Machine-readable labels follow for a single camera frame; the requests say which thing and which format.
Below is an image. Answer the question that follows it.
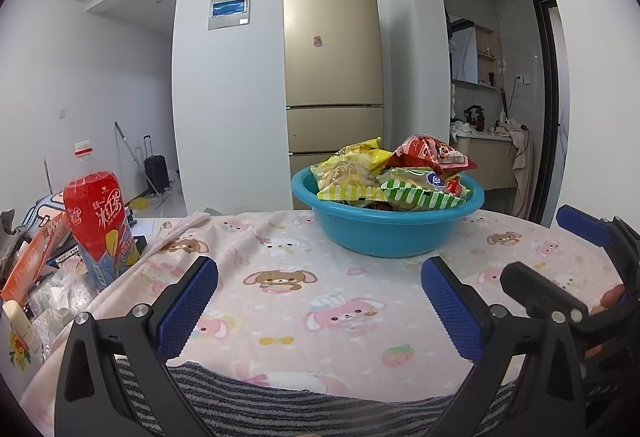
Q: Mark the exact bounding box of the green chips bag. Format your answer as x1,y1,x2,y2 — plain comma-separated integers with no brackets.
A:
378,168,472,212

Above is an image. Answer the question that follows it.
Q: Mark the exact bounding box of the striped grey cloth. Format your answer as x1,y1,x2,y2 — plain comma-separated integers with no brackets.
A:
112,358,516,437

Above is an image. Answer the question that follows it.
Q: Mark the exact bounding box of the orange box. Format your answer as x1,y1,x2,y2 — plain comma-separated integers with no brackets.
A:
1,213,70,305

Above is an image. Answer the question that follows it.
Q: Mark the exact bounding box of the beige bathroom cabinet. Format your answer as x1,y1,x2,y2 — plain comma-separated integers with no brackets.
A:
452,133,529,191

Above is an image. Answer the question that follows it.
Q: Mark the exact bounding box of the red iced tea bottle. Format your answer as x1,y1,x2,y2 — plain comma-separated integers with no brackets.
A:
63,140,140,290

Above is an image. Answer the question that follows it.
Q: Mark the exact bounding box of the pink cartoon tablecloth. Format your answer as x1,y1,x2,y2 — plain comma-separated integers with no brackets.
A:
19,208,624,423

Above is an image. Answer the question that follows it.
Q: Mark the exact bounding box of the red snack packet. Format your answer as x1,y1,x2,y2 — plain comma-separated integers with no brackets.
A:
386,135,477,175

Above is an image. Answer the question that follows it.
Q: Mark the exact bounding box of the blue plastic basin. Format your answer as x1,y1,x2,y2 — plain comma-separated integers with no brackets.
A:
291,168,485,258

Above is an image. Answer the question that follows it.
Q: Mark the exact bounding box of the black suitcase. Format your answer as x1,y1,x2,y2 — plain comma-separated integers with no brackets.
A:
143,135,170,194

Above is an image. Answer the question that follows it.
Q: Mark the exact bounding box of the yellow chips bag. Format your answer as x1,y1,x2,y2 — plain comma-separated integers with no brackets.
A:
310,137,392,202

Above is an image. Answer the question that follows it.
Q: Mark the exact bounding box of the gold refrigerator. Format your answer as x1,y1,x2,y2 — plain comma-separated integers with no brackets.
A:
281,0,386,211

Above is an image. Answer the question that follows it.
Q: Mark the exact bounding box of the grey electrical panel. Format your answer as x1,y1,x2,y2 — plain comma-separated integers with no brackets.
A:
208,0,250,31

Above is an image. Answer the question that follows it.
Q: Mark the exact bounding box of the wall mirror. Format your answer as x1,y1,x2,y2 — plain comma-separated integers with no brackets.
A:
447,14,478,84

